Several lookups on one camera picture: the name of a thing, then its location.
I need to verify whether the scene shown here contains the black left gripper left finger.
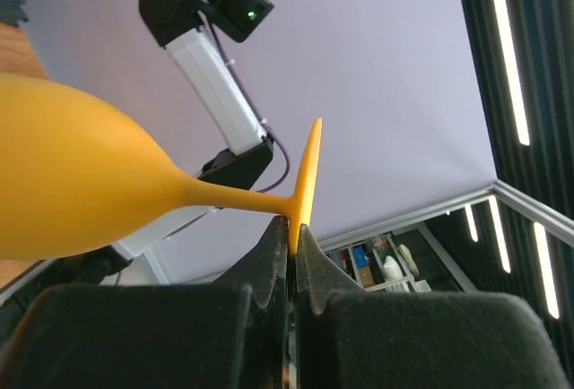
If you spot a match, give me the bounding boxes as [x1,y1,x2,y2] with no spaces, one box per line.
[1,216,288,388]

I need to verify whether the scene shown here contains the yellow wine glass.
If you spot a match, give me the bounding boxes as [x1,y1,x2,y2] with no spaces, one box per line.
[1,73,322,260]

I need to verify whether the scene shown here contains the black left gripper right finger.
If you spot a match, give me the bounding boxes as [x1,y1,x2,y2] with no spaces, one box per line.
[295,226,570,388]

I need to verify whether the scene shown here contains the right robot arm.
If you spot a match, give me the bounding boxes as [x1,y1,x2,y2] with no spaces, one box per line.
[138,0,282,190]

